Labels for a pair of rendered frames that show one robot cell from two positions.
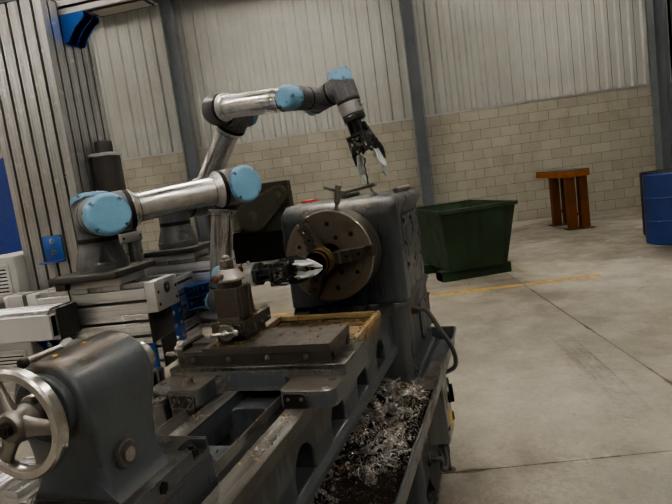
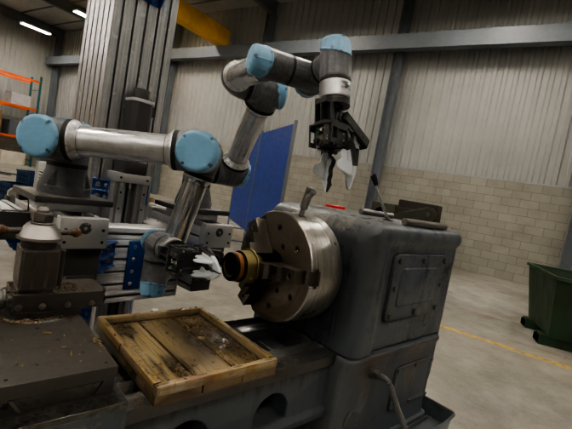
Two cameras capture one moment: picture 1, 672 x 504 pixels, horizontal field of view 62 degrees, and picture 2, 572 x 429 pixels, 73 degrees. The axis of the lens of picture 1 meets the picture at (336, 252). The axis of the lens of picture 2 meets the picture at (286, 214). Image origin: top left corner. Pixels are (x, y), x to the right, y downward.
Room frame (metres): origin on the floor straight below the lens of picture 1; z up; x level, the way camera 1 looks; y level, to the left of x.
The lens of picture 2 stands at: (0.96, -0.50, 1.31)
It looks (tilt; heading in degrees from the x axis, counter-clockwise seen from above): 4 degrees down; 28
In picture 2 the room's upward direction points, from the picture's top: 10 degrees clockwise
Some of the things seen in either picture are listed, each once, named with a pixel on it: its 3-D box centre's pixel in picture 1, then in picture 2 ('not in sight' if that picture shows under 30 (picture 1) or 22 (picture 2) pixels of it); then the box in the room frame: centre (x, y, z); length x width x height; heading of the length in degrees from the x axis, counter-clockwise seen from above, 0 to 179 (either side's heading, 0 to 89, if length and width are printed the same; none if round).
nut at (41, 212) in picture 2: (226, 261); (42, 214); (1.39, 0.28, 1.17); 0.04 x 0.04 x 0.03
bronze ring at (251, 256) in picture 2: (319, 261); (243, 265); (1.80, 0.06, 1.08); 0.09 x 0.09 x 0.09; 72
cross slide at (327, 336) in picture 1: (261, 345); (32, 334); (1.37, 0.22, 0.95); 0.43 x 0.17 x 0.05; 72
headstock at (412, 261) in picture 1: (358, 243); (359, 268); (2.33, -0.10, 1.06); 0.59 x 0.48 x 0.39; 162
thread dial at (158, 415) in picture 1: (163, 417); not in sight; (1.25, 0.45, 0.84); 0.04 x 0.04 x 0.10; 72
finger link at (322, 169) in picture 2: (360, 168); (321, 171); (1.80, -0.11, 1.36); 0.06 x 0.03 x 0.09; 162
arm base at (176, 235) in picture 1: (176, 234); (194, 193); (2.17, 0.60, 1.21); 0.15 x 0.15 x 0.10
